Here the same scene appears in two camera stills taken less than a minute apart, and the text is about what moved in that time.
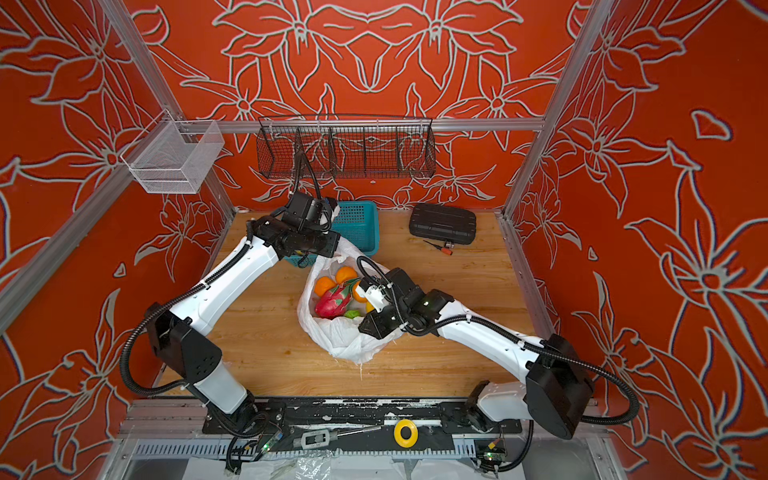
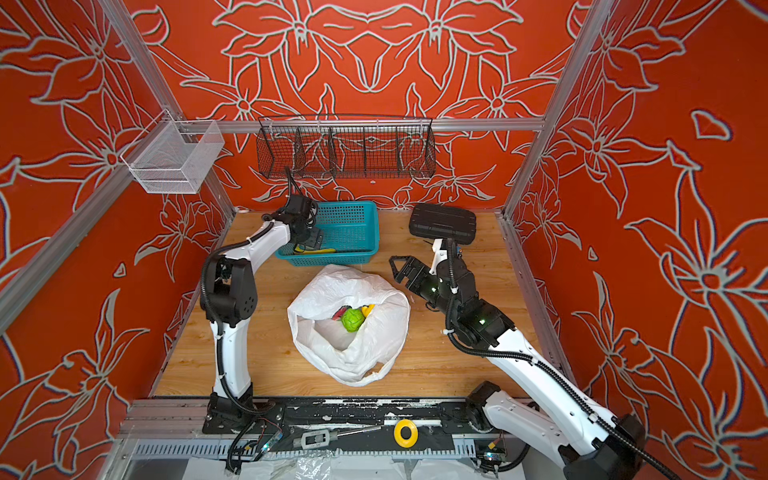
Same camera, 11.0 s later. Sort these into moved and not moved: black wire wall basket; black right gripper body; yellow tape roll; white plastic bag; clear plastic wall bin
Moved: white plastic bag; black right gripper body
Not moved: clear plastic wall bin; yellow tape roll; black wire wall basket
